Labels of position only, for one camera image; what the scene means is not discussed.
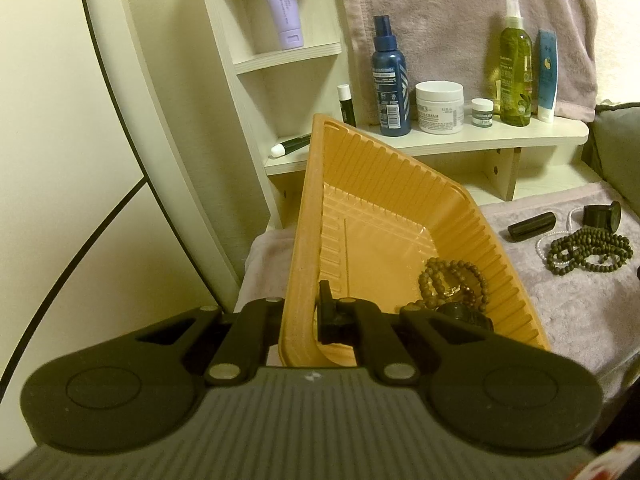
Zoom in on green oil spray bottle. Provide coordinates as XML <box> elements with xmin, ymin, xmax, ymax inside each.
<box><xmin>499</xmin><ymin>0</ymin><xmax>533</xmax><ymax>127</ymax></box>

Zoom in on black white pen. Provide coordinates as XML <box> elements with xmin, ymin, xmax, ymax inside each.
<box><xmin>269</xmin><ymin>133</ymin><xmax>311</xmax><ymax>159</ymax></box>

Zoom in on small green label jar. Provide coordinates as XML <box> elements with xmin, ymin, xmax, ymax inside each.
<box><xmin>471</xmin><ymin>98</ymin><xmax>495</xmax><ymax>128</ymax></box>

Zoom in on dark blue spray bottle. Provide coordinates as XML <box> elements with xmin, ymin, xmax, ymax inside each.
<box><xmin>371</xmin><ymin>15</ymin><xmax>411</xmax><ymax>136</ymax></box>

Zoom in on white curved headboard frame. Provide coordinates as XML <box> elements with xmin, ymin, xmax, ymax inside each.
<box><xmin>82</xmin><ymin>0</ymin><xmax>240</xmax><ymax>311</ymax></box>

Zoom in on orange plastic tray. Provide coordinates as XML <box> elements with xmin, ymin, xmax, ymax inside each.
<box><xmin>279</xmin><ymin>114</ymin><xmax>550</xmax><ymax>367</ymax></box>

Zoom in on pink towel on wall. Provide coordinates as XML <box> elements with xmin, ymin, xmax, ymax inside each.
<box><xmin>343</xmin><ymin>0</ymin><xmax>598</xmax><ymax>125</ymax></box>

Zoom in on white pearl strand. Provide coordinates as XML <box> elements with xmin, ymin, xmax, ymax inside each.
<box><xmin>535</xmin><ymin>207</ymin><xmax>582</xmax><ymax>262</ymax></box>

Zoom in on lavender tube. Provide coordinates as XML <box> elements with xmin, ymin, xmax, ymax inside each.
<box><xmin>267</xmin><ymin>0</ymin><xmax>304</xmax><ymax>50</ymax></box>

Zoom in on black cable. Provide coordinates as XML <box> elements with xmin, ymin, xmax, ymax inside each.
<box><xmin>0</xmin><ymin>176</ymin><xmax>150</xmax><ymax>386</ymax></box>

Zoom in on black watch in tray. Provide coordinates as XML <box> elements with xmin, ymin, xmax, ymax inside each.
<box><xmin>436</xmin><ymin>302</ymin><xmax>494</xmax><ymax>332</ymax></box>

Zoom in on green cushion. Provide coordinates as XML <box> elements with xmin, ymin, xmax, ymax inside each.
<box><xmin>582</xmin><ymin>102</ymin><xmax>640</xmax><ymax>210</ymax></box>

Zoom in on blue white tube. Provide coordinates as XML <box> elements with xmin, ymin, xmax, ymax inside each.
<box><xmin>537</xmin><ymin>29</ymin><xmax>559</xmax><ymax>124</ymax></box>

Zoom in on white black lip balm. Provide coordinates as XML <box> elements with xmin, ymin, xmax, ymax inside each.
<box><xmin>336</xmin><ymin>84</ymin><xmax>357</xmax><ymax>127</ymax></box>

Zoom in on brown wooden bead bracelet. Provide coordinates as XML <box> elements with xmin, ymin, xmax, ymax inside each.
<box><xmin>402</xmin><ymin>256</ymin><xmax>492</xmax><ymax>313</ymax></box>

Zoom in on black cylinder tube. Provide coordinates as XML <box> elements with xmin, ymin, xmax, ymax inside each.
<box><xmin>508</xmin><ymin>211</ymin><xmax>556</xmax><ymax>242</ymax></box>

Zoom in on dark green bead necklace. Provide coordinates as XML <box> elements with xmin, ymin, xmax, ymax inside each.
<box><xmin>544</xmin><ymin>225</ymin><xmax>636</xmax><ymax>276</ymax></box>

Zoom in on white wooden shelf unit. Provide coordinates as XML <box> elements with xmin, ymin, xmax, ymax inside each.
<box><xmin>204</xmin><ymin>0</ymin><xmax>597</xmax><ymax>229</ymax></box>

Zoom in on large white cream jar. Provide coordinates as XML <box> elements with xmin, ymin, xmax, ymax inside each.
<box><xmin>414</xmin><ymin>80</ymin><xmax>464</xmax><ymax>136</ymax></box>

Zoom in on small black open case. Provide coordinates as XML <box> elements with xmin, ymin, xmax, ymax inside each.
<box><xmin>582</xmin><ymin>200</ymin><xmax>622</xmax><ymax>233</ymax></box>

